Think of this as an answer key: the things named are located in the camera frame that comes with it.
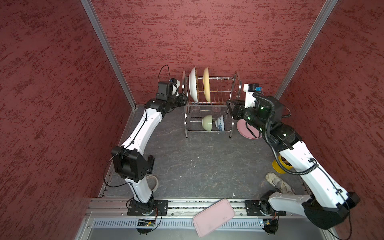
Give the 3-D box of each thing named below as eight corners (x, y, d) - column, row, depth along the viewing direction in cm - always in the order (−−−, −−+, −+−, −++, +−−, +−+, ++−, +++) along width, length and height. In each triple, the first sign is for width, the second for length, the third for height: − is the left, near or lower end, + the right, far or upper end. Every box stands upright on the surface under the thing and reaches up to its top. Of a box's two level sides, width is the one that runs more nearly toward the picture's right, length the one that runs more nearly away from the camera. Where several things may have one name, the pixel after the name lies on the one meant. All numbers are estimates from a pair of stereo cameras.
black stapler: (146, 174, 88) (144, 171, 84) (150, 158, 94) (148, 155, 91) (151, 174, 88) (150, 171, 84) (154, 158, 94) (153, 155, 91)
